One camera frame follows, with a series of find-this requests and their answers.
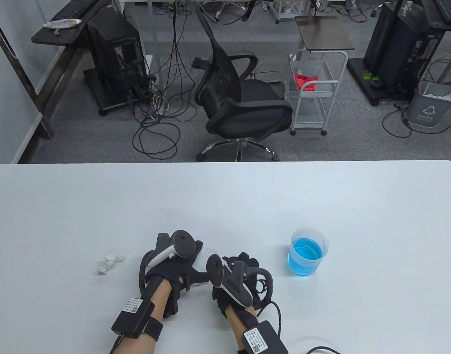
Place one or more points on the small green plant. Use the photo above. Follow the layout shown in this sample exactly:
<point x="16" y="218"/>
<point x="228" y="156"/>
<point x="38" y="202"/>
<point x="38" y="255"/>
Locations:
<point x="368" y="76"/>

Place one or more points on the grey trash bin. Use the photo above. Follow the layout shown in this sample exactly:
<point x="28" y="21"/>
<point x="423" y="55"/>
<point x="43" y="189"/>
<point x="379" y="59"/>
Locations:
<point x="428" y="110"/>

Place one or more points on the black metal desk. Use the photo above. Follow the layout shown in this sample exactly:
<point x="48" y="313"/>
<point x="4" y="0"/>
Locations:
<point x="441" y="29"/>

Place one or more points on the black wheeled platform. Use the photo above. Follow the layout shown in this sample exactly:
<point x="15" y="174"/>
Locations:
<point x="96" y="92"/>
<point x="358" y="73"/>

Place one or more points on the black keyboard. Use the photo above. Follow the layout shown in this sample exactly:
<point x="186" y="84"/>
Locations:
<point x="450" y="11"/>
<point x="69" y="11"/>

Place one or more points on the white crumpled trash paper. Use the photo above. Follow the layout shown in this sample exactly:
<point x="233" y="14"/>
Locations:
<point x="441" y="95"/>

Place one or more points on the black flat device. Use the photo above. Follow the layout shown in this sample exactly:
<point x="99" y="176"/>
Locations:
<point x="269" y="76"/>

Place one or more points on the black frame pole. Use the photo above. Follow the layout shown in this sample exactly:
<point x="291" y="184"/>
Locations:
<point x="16" y="62"/>

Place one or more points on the white metal post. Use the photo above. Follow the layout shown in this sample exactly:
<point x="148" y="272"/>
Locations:
<point x="154" y="37"/>

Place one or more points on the black workstation stand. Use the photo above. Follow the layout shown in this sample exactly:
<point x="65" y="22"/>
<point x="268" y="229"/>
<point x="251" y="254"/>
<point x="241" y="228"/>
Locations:
<point x="52" y="37"/>

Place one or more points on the white cotton ball clump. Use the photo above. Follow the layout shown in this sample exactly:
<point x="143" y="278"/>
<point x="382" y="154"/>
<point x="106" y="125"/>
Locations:
<point x="108" y="263"/>

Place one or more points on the white plastic packet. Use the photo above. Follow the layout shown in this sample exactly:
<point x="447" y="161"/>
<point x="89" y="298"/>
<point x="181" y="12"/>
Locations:
<point x="61" y="23"/>

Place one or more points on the black mesh office chair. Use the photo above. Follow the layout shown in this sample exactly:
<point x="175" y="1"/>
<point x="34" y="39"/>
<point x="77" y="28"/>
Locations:
<point x="247" y="107"/>

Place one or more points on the white rolling cart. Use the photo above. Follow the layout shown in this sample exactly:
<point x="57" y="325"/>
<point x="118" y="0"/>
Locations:
<point x="310" y="110"/>

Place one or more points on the black computer tower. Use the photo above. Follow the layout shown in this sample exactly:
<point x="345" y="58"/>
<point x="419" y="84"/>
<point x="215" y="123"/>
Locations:
<point x="111" y="48"/>
<point x="391" y="40"/>

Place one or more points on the black power adapter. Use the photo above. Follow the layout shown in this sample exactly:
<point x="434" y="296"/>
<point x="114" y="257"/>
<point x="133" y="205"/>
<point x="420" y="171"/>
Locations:
<point x="199" y="62"/>

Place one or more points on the person's right forearm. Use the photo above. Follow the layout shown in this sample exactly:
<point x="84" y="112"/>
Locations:
<point x="236" y="326"/>

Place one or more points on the black white tracking controller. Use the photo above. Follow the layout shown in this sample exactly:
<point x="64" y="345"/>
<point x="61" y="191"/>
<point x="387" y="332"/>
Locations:
<point x="183" y="243"/>
<point x="236" y="285"/>

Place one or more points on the small white trolley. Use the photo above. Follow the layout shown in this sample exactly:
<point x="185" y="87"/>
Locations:
<point x="284" y="11"/>

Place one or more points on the person's left hand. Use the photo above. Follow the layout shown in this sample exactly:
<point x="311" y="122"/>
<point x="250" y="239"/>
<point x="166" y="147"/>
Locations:
<point x="174" y="271"/>

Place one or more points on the dark brown side table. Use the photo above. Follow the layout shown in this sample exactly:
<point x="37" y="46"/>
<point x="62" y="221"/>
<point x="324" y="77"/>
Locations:
<point x="323" y="35"/>

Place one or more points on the red cloth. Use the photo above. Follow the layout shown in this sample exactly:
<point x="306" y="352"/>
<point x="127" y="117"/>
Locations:
<point x="306" y="84"/>

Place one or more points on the clear glass culture dish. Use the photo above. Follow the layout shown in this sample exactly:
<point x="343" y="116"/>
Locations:
<point x="205" y="254"/>

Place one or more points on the black wrist sensor box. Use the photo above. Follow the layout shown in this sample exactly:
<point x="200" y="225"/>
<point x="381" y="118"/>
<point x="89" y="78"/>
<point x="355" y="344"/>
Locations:
<point x="269" y="341"/>
<point x="131" y="320"/>

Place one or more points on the clear beaker blue dye solution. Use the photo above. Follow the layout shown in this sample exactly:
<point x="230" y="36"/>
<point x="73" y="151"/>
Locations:
<point x="303" y="258"/>

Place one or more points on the person's right hand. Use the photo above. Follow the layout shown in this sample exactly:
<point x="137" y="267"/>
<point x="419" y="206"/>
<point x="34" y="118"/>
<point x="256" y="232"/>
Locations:
<point x="245" y="257"/>

